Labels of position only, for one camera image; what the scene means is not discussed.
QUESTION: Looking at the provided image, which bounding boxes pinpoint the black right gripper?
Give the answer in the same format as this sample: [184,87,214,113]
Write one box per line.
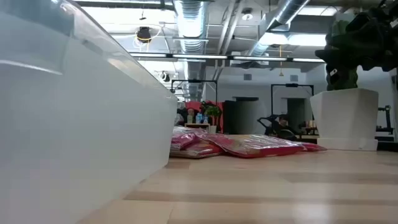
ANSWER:
[315,2,398,72]

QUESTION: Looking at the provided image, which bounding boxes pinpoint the green cactus plant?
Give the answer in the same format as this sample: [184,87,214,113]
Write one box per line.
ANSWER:
[325,20,359,91]

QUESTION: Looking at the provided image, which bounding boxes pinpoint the hanging pendant lamp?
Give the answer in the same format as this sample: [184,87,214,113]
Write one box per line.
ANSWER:
[278,45,285,77]

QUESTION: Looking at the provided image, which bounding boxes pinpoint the white square planter pot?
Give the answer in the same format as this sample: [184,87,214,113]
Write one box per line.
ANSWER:
[310,88,379,139]

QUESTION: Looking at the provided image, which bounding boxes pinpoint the person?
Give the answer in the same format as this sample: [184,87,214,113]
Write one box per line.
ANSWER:
[275,113,299,141]
[175,107,195,126]

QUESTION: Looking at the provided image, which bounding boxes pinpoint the round ceiling fixture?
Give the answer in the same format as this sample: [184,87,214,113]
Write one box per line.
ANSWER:
[241,8,254,22]

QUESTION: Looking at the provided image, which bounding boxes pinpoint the grey cylindrical column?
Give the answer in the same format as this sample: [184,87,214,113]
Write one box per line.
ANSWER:
[233,96,267,136]

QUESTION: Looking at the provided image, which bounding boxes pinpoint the long ceiling light strip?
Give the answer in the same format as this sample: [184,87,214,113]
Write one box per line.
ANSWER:
[129,52,326,63]

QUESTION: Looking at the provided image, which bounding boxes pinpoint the black cabinet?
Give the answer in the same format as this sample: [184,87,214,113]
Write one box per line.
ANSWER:
[223,100,237,135]

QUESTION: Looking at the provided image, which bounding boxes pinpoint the small leafy green plant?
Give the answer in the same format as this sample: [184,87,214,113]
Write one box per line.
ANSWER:
[201,101,223,126]

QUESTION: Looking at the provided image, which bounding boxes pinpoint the red sofa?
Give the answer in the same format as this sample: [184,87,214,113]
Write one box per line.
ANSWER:
[185,100,224,133]

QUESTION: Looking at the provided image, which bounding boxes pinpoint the small wooden shelf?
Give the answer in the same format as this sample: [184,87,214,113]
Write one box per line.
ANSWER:
[184,123,211,131]

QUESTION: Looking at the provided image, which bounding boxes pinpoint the translucent white plastic basket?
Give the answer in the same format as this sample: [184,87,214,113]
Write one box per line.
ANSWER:
[0,0,178,224]

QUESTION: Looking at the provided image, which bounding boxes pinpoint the black metal frame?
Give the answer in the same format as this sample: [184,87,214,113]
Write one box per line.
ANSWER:
[170,79,218,106]
[270,83,315,124]

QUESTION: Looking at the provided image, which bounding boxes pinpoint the silver corrugated ceiling duct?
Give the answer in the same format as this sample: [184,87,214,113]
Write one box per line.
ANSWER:
[172,0,208,101]

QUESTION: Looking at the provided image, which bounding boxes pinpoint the black hanging dome camera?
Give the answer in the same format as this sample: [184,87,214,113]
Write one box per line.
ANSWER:
[136,26,152,44]

